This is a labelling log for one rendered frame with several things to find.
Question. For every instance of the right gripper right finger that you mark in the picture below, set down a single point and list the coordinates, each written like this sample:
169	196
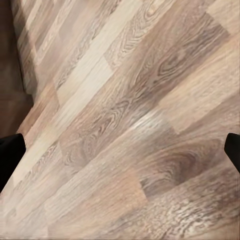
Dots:
232	149

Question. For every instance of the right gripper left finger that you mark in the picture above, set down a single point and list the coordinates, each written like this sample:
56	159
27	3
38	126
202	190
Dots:
12	150

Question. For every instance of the bed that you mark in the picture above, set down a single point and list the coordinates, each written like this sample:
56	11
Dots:
15	105

